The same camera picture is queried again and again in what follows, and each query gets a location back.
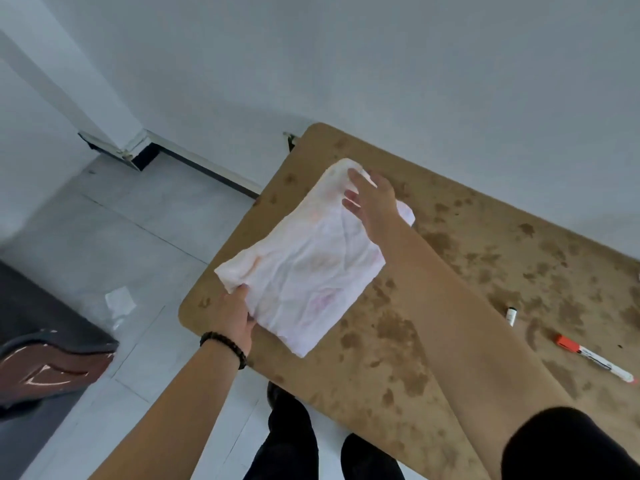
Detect person's left hand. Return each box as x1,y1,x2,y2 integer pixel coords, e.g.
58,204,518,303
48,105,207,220
202,285,258,364

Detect person's right hand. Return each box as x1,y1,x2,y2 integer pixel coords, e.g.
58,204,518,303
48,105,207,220
342,168,409,241

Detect white cloth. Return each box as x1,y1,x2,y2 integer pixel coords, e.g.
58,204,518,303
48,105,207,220
214,158,417,359

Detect person's right forearm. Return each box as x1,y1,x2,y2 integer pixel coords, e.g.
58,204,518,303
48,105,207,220
369,217,576,480

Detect person's left forearm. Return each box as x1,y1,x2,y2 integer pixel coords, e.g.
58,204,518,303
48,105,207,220
89,340,246,480

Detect black shoe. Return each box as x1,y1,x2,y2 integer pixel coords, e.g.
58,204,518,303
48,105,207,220
266,381,292,410

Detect metal skirting strip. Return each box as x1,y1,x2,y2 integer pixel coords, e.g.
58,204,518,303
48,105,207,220
77,128,265,200

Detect black trousers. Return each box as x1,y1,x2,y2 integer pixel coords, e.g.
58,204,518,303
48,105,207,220
243,389,407,480

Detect brown seat with dark rim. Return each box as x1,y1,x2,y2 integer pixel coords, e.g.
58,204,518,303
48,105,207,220
0,328,120,411

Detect dark grey floor mat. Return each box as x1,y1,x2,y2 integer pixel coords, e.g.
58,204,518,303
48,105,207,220
0,260,121,480

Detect white marker with red cap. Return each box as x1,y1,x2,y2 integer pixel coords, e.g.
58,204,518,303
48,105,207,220
555,335,639,385

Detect black bead bracelet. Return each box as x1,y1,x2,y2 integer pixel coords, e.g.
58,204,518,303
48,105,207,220
199,331,249,371

